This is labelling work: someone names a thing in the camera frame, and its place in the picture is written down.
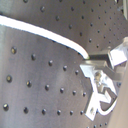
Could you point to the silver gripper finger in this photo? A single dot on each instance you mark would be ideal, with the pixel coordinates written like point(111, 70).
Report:
point(114, 56)

